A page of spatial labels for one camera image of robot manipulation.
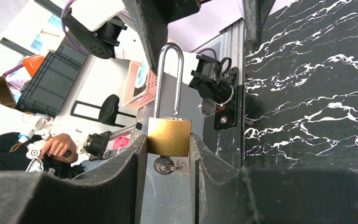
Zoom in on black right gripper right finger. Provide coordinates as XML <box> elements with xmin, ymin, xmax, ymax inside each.
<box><xmin>189</xmin><ymin>134</ymin><xmax>358</xmax><ymax>224</ymax></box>

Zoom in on dark grey plastic crate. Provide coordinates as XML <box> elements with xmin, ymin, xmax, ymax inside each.
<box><xmin>15</xmin><ymin>45</ymin><xmax>87</xmax><ymax>117</ymax></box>

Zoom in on black stool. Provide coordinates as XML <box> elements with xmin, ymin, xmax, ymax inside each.
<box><xmin>70</xmin><ymin>94</ymin><xmax>136</xmax><ymax>128</ymax></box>

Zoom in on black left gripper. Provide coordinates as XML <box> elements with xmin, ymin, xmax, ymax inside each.
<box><xmin>123</xmin><ymin>0</ymin><xmax>275</xmax><ymax>73</ymax></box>

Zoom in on medium brass padlock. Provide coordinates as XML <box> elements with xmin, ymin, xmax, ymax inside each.
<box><xmin>147</xmin><ymin>42</ymin><xmax>192</xmax><ymax>157</ymax></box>

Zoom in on pink plastic basket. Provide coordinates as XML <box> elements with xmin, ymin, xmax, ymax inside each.
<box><xmin>122</xmin><ymin>61</ymin><xmax>157</xmax><ymax>109</ymax></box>

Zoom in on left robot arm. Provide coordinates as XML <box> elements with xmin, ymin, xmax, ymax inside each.
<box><xmin>61</xmin><ymin>0</ymin><xmax>205</xmax><ymax>104</ymax></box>

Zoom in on person in black shirt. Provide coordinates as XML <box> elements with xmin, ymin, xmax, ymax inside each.
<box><xmin>0</xmin><ymin>132</ymin><xmax>85</xmax><ymax>180</ymax></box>

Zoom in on keys of medium padlock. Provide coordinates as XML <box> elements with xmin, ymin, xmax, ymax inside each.
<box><xmin>153</xmin><ymin>156</ymin><xmax>190</xmax><ymax>176</ymax></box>

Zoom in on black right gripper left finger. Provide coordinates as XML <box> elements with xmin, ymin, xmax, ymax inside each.
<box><xmin>0</xmin><ymin>135</ymin><xmax>147</xmax><ymax>224</ymax></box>

